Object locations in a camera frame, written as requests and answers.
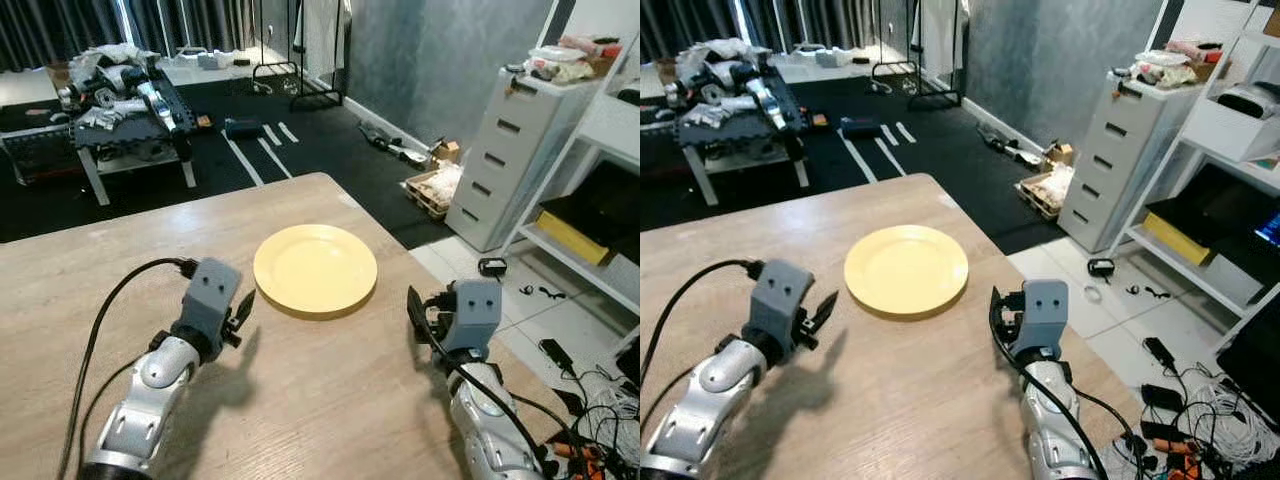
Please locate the yellow round plate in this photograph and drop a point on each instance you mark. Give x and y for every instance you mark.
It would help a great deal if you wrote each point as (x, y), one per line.
(905, 270)
(315, 270)

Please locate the small black device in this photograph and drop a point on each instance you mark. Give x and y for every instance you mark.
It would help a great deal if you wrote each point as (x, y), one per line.
(1100, 268)
(491, 266)

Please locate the wooden tray with goods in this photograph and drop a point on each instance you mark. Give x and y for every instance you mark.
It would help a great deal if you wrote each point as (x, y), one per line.
(1045, 192)
(435, 190)

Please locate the black power adapter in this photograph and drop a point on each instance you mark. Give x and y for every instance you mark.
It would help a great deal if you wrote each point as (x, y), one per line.
(1160, 350)
(555, 352)

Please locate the yellow flat box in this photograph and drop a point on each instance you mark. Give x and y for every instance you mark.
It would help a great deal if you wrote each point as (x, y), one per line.
(572, 238)
(1178, 238)

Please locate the small cardboard box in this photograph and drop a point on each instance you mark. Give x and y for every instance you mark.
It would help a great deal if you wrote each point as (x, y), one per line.
(1060, 155)
(447, 152)

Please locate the tools lying together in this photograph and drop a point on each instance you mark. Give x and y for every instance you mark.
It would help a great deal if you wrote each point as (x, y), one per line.
(1010, 145)
(395, 145)

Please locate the black monitor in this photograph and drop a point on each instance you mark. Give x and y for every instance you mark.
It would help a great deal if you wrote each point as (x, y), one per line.
(1255, 350)
(630, 358)

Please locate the white drawer cabinet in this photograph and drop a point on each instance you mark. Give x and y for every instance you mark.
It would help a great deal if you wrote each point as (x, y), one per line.
(515, 160)
(1130, 165)

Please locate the dark blue box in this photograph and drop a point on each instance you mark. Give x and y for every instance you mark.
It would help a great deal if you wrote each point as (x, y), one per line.
(860, 127)
(243, 127)

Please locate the small dark-topped table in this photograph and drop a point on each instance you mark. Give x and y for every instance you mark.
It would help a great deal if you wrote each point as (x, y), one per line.
(740, 130)
(130, 130)

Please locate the black clothes rack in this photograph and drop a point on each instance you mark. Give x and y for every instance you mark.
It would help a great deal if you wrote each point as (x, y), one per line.
(935, 98)
(318, 98)

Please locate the black bag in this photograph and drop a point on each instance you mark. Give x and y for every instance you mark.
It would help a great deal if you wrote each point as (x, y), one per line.
(1225, 215)

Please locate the white shelf unit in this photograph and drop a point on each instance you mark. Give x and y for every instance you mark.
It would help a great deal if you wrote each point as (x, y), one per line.
(1235, 135)
(610, 125)

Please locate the pile of packaged goods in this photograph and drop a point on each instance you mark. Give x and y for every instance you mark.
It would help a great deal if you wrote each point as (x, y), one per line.
(1170, 62)
(565, 60)

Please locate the dark curtains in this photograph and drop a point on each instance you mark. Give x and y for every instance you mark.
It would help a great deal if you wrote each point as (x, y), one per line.
(60, 25)
(700, 25)

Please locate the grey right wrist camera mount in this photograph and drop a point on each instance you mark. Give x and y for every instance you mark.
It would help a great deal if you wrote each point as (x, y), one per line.
(472, 315)
(1045, 315)

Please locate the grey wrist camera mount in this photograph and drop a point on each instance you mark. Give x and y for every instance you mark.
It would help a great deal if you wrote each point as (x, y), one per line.
(780, 298)
(472, 315)
(1045, 315)
(210, 295)

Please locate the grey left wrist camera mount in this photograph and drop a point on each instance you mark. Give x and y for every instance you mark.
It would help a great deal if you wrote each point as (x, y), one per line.
(780, 298)
(210, 295)

